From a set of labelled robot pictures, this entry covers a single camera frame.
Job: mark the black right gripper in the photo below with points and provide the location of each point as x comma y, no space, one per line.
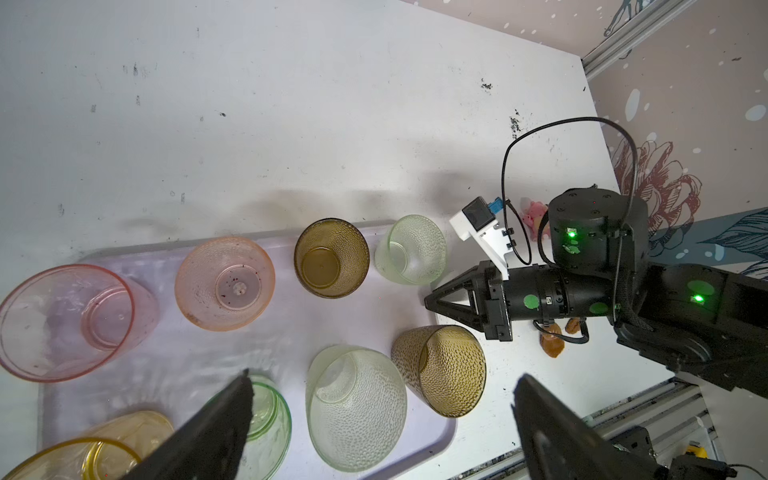
482,300

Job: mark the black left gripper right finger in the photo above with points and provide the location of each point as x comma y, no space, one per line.
557,444

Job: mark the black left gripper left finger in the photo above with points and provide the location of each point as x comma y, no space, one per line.
208,446

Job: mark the small green glass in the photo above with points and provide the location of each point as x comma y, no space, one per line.
270,432

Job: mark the brown tall glass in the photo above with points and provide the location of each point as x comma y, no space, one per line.
444,365

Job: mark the pale green short glass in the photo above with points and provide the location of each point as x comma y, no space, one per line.
412,252

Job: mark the yellow glass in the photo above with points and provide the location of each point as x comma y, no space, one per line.
107,451

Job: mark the lilac plastic tray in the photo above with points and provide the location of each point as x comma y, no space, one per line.
180,366

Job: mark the olive amber glass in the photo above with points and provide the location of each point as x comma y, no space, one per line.
331,258

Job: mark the pale green frosted glass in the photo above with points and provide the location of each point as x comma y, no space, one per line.
356,407

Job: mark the pink glass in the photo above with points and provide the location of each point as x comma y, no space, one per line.
225,284
68,321

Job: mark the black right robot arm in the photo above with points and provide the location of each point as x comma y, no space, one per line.
690,318

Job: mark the small pink toy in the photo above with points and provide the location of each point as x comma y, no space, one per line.
532,217

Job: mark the yellow tape measure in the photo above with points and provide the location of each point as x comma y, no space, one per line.
697,450

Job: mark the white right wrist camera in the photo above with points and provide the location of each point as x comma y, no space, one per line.
478,221

